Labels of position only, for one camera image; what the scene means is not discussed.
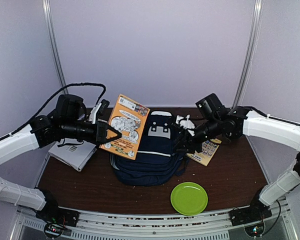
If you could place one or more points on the right aluminium frame post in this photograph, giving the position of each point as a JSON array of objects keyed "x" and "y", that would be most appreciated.
[{"x": 251, "y": 48}]

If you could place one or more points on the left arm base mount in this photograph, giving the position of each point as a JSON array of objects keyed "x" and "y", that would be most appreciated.
[{"x": 58, "y": 223}]

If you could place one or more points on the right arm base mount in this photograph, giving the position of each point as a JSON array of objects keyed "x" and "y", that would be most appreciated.
[{"x": 253, "y": 220}]

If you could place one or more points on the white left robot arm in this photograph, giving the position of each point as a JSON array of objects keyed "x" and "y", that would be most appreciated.
[{"x": 62, "y": 123}]

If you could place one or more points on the yellow portrait grid booklet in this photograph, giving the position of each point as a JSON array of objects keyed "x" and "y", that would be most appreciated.
[{"x": 209, "y": 148}]

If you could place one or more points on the front aluminium rail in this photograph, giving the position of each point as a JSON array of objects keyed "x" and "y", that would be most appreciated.
[{"x": 209, "y": 225}]

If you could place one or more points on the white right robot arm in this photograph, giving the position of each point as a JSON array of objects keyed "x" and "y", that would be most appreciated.
[{"x": 238, "y": 121}]

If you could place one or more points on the white paperback book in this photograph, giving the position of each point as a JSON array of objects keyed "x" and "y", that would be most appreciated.
[{"x": 75, "y": 156}]

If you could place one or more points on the navy blue student backpack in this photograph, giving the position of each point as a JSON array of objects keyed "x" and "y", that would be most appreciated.
[{"x": 156, "y": 160}]

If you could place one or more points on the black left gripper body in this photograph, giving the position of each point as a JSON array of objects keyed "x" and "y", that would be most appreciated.
[{"x": 100, "y": 125}]

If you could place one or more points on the orange cartoon booklet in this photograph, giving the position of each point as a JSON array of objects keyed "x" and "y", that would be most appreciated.
[{"x": 129, "y": 118}]

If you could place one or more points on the green plastic plate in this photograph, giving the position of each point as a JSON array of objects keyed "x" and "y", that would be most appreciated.
[{"x": 189, "y": 198}]

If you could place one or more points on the left aluminium frame post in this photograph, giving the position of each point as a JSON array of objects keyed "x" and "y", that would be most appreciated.
[{"x": 53, "y": 43}]

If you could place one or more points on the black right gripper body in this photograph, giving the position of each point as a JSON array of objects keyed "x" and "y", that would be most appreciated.
[{"x": 191, "y": 143}]

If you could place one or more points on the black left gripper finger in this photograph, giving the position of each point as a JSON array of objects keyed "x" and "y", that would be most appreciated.
[
  {"x": 105, "y": 140},
  {"x": 112, "y": 129}
]

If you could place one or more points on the aluminium frame post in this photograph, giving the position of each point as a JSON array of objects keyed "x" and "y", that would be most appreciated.
[
  {"x": 53, "y": 43},
  {"x": 251, "y": 48}
]

